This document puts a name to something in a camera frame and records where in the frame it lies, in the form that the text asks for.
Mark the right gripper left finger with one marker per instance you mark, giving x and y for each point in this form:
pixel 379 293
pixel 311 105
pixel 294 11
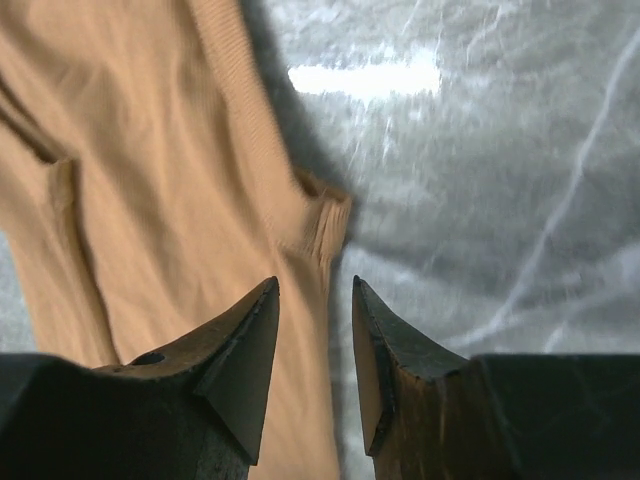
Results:
pixel 195 407

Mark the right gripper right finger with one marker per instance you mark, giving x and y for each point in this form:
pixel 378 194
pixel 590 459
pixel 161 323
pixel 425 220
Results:
pixel 424 409

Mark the tan tank top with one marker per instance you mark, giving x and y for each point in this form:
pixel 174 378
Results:
pixel 145 188

